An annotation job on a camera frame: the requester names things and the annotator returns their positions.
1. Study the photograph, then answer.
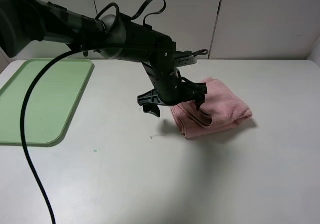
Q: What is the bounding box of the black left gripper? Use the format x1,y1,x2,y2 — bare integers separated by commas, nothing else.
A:
137,62,208,118

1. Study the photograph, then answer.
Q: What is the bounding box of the pink fluffy towel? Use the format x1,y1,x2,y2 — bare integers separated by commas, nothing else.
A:
170,77,253,139

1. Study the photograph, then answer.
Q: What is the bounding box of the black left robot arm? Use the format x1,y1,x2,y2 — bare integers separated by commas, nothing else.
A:
0,0,208,117

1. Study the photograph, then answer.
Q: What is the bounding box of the green plastic tray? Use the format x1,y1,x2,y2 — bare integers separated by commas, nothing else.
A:
0,58,95,147

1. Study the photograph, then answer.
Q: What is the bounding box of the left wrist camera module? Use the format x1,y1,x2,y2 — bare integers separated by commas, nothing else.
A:
175,49,209,67

